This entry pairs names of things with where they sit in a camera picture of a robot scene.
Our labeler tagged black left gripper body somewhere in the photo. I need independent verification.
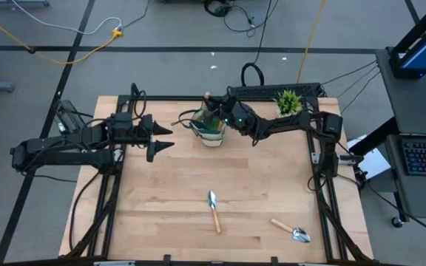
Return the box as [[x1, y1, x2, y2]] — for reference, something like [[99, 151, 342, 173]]
[[107, 112, 155, 147]]

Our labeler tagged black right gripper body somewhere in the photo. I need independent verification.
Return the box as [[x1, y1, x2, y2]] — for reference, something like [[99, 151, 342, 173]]
[[218, 101, 262, 143]]

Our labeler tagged wooden handled narrow trowel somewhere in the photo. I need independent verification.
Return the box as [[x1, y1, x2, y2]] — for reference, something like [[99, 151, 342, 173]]
[[207, 189, 223, 235]]

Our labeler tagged wooden handled metal scoop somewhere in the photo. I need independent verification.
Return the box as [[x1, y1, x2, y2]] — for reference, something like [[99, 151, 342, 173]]
[[270, 217, 312, 244]]

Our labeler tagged cream green gardening bag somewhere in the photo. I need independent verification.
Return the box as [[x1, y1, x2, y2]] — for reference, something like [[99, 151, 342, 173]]
[[171, 99, 228, 148]]

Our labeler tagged long black power strip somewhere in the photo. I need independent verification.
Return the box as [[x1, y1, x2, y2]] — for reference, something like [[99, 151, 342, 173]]
[[229, 82, 324, 99]]

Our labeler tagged artificial plant in white pot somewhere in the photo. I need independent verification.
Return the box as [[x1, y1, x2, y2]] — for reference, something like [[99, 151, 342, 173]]
[[273, 89, 305, 117]]

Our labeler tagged black power supply box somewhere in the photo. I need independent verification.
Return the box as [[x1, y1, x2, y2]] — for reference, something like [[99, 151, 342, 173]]
[[55, 99, 87, 134]]

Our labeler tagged grey computer desk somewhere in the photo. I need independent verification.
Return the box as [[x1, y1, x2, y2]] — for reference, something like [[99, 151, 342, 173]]
[[375, 47, 426, 221]]

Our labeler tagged looped black floor cable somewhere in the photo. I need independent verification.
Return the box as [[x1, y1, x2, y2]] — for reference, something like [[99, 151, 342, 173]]
[[240, 0, 273, 88]]

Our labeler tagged black cable bundle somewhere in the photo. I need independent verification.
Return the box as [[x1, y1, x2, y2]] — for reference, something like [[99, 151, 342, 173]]
[[203, 0, 280, 38]]

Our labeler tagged yellow extension cord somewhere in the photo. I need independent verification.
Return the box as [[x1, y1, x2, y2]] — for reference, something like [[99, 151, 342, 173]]
[[0, 5, 124, 66]]

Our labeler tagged hanging yellow cable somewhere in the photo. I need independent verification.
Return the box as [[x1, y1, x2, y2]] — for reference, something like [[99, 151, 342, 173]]
[[296, 0, 327, 84]]

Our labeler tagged thin black floor cable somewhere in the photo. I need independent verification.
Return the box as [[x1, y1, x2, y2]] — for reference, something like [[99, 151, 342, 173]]
[[121, 0, 151, 30]]

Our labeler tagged white floor cable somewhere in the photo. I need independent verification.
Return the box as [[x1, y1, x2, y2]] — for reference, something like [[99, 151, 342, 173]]
[[11, 0, 124, 36]]

